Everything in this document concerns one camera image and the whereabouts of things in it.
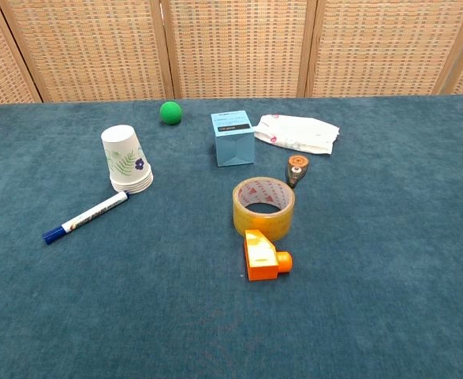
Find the white paper cup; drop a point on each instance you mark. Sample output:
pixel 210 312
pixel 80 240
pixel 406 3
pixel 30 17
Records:
pixel 120 154

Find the light blue cardboard box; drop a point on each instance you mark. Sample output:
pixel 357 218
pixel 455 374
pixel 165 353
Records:
pixel 235 148

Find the clear packing tape roll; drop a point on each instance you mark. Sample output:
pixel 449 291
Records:
pixel 262 225

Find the correction tape dispenser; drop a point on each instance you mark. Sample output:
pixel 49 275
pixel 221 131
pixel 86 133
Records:
pixel 296 171

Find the orange toy building block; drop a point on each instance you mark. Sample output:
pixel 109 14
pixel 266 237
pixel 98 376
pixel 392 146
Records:
pixel 260 258

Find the white tissue pack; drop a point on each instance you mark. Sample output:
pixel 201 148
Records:
pixel 298 134

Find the green foam ball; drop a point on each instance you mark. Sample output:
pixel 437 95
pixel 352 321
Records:
pixel 171 113

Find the woven rattan folding screen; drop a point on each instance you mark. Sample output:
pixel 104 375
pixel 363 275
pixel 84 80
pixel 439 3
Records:
pixel 231 47

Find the blue capped whiteboard marker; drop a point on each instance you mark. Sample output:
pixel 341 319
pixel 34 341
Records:
pixel 91 215

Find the blue carpet table cover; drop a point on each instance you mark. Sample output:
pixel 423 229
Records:
pixel 373 256

